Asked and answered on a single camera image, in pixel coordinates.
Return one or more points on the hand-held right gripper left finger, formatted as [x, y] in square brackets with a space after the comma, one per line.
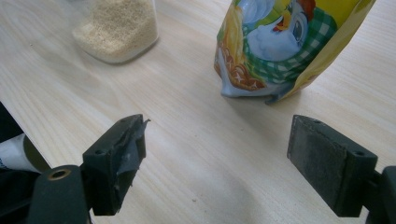
[112, 168]

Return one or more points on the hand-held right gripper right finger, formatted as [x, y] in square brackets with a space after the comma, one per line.
[333, 168]

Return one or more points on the yellow green seasoning pouch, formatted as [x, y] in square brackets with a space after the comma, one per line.
[274, 46]

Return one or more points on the clear jar with gray lid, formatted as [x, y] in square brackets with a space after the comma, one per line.
[118, 31]

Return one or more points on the white cylinder object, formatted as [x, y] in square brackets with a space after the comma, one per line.
[12, 152]

